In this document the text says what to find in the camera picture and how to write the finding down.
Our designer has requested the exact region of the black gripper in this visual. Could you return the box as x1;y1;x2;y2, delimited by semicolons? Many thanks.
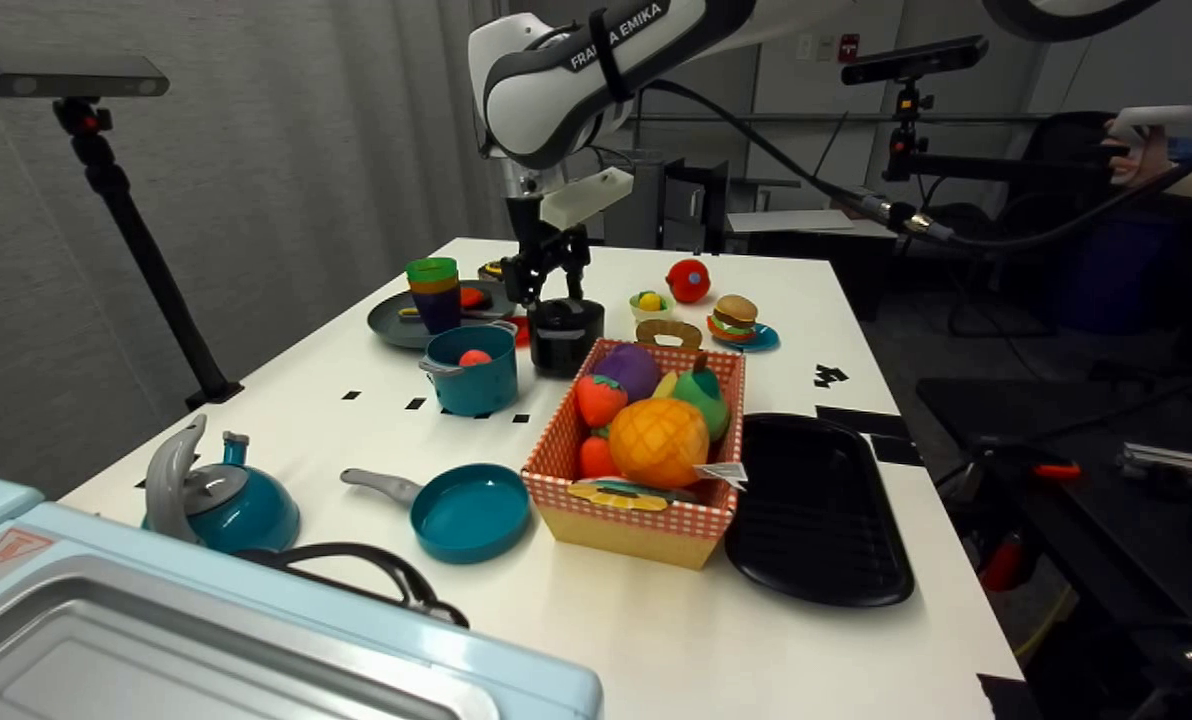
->
505;191;598;316

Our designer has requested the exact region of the grey black pot lid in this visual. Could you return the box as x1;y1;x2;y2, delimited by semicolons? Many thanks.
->
530;293;614;330

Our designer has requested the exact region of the white handheld controller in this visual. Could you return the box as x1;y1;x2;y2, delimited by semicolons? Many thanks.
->
1104;99;1192;142

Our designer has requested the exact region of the black toy pot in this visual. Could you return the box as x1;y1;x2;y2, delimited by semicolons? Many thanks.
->
530;316;614;382

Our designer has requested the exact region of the teal blue toy pot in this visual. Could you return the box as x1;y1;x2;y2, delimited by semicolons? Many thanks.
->
417;325;524;418

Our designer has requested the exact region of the person's hand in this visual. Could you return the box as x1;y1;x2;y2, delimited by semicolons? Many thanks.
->
1108;124;1192;191

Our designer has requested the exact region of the purple plush fruit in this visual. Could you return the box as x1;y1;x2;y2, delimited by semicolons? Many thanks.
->
598;341;666;403

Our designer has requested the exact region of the grey waste bin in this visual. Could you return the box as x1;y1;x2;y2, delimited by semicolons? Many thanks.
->
598;149;669;246

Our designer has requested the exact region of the red orange plush fruit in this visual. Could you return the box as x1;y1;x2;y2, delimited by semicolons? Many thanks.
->
571;373;631;430

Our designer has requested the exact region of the brown toy bread slice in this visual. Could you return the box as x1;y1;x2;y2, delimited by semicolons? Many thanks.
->
631;316;710;354

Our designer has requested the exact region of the red toy tomato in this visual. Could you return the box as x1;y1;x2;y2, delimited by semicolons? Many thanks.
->
666;256;718;309

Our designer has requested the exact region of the dark grey toy plate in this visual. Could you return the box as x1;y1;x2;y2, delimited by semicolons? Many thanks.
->
364;277;520;354

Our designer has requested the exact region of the black box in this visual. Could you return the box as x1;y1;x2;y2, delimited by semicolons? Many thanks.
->
657;155;732;256

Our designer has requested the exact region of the small red plush fruit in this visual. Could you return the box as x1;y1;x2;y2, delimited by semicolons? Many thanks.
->
575;430;626;478

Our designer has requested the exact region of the toy hamburger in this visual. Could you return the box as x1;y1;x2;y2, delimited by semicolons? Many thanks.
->
705;293;764;353

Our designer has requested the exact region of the green plush pepper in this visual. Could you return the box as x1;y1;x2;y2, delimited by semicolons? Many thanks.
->
672;368;732;445

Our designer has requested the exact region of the small blue toy plate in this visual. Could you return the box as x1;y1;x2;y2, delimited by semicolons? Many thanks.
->
699;321;784;354

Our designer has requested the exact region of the teal toy frying pan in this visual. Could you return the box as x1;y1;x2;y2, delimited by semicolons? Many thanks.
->
341;460;538;564

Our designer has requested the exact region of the orange checked cardboard basket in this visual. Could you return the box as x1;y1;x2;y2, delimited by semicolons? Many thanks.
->
520;335;750;571

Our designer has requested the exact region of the white side table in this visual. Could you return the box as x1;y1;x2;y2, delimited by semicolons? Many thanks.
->
724;207;901;256

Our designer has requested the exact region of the black plastic tray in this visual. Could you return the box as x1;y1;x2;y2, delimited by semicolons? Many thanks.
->
722;408;916;610

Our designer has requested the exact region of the black tripod with red knob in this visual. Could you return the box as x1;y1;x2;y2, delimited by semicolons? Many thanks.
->
54;93;244;410

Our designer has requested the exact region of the black office chair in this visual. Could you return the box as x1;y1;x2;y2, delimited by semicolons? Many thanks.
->
950;110;1143;335

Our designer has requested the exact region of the blue barrel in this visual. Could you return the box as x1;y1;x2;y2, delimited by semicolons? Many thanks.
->
1062;184;1192;335

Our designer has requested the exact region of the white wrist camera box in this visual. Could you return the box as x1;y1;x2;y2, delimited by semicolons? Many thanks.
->
538;162;640;231

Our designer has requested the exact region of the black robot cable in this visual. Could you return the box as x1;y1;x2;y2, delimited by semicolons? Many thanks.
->
640;76;1192;259

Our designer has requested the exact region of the black power cable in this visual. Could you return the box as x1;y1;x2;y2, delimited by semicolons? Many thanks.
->
241;535;472;626

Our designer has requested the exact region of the teal kettle with grey handle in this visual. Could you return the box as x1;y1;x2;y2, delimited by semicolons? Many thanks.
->
140;410;304;557

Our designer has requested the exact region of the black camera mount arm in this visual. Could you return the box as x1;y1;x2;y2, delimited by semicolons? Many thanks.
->
886;76;1027;184

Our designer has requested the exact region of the black stereo camera bar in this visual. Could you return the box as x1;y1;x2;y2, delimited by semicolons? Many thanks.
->
0;49;177;99
840;31;991;88

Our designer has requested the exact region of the red handled tool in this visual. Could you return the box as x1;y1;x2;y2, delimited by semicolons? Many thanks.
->
976;453;1088;493

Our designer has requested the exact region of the teal handled tool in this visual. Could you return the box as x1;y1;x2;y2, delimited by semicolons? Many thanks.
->
1116;440;1192;484

